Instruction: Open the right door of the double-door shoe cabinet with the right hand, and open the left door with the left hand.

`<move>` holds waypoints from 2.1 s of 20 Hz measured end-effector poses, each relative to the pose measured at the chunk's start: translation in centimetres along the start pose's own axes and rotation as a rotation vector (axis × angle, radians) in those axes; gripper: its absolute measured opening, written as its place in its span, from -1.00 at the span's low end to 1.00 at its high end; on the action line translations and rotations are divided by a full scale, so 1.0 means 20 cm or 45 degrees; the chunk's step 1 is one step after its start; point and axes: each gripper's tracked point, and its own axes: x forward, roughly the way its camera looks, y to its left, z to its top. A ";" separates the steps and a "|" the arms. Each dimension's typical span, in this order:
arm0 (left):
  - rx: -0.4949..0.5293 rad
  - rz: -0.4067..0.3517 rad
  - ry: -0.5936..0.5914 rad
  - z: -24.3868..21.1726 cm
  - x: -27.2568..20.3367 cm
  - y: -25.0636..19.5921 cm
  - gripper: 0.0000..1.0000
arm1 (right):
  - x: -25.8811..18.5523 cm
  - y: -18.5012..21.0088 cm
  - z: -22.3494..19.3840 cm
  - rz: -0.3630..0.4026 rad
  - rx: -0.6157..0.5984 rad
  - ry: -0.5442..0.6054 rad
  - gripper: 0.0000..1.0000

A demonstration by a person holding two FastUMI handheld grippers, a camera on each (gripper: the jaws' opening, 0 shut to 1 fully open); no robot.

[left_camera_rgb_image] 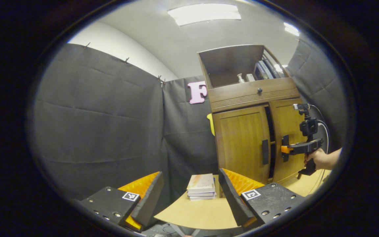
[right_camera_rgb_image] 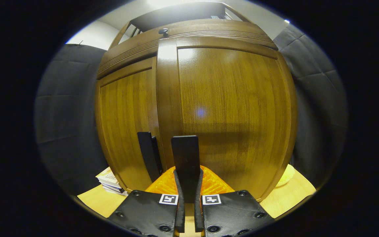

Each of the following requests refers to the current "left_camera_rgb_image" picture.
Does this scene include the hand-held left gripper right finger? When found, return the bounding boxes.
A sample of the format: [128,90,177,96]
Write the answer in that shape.
[218,168,306,231]

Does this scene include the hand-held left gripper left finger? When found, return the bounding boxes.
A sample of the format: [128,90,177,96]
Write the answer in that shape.
[74,171,164,232]

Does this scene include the wooden cabinet door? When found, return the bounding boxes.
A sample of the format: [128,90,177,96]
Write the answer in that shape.
[268,98,308,184]
[213,105,272,185]

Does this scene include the wooden double-door shoe cabinet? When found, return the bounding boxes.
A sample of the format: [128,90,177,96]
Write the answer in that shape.
[198,44,308,198]

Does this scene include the wooden cabinet drawer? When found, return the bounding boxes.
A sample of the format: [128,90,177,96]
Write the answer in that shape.
[208,77,300,113]

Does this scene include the beige cover book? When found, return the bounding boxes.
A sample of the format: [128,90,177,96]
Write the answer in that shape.
[187,173,215,194]

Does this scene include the dark grey book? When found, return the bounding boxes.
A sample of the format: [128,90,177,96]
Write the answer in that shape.
[254,62,268,80]

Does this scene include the light grey-blue book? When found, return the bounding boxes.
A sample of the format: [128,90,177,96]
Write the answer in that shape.
[259,60,275,79]

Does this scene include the dark navy book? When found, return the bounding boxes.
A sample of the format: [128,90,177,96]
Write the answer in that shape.
[264,58,284,78]

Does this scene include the black backdrop cloth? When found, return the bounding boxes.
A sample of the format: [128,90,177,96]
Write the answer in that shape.
[32,36,348,201]

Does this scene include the small ceiling light panel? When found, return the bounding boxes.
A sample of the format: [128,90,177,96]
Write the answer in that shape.
[283,22,300,37]

